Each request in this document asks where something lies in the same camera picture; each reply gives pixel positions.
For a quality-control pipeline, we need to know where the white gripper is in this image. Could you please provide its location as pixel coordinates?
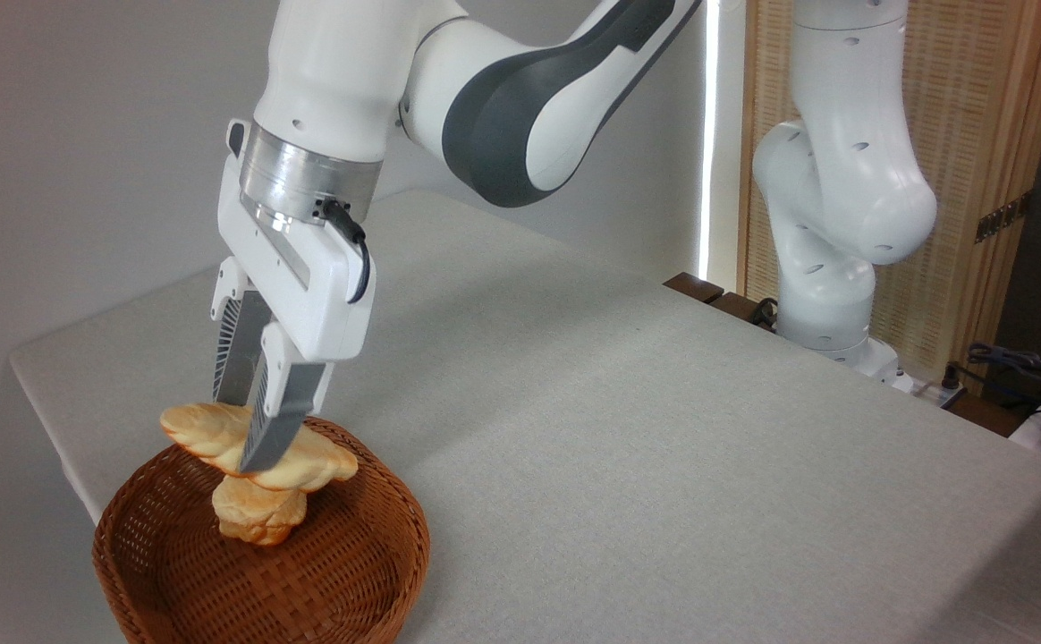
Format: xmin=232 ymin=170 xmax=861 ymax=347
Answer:
xmin=210 ymin=119 xmax=377 ymax=475

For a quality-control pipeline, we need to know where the long braided bread loaf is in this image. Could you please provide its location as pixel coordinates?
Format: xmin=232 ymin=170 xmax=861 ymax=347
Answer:
xmin=159 ymin=402 xmax=360 ymax=494

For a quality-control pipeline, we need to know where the round golden bread roll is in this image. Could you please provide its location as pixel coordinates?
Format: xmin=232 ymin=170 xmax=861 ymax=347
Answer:
xmin=211 ymin=474 xmax=309 ymax=547

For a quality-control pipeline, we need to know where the brown woven wicker basket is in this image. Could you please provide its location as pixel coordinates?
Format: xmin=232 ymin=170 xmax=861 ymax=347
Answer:
xmin=92 ymin=415 xmax=431 ymax=644

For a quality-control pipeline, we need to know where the grey tablecloth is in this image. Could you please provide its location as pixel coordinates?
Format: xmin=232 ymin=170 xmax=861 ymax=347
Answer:
xmin=9 ymin=190 xmax=1041 ymax=644

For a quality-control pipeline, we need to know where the dark brown wooden board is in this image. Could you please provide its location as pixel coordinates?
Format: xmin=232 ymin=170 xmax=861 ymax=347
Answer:
xmin=664 ymin=272 xmax=781 ymax=333

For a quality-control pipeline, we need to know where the white power strip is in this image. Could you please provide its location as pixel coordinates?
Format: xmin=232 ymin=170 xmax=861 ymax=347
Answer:
xmin=910 ymin=376 xmax=969 ymax=411

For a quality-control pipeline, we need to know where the wooden bamboo folding screen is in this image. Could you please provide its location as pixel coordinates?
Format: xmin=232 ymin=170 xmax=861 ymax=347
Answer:
xmin=737 ymin=0 xmax=1041 ymax=387

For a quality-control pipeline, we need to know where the dark metal screen hinge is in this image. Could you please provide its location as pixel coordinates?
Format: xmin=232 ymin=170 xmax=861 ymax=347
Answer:
xmin=974 ymin=191 xmax=1034 ymax=244

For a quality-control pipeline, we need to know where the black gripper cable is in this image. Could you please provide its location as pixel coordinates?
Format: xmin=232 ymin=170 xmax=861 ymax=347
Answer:
xmin=319 ymin=199 xmax=373 ymax=305

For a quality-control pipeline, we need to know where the black cable bundle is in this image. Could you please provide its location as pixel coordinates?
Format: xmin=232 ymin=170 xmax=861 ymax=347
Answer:
xmin=966 ymin=342 xmax=1041 ymax=421

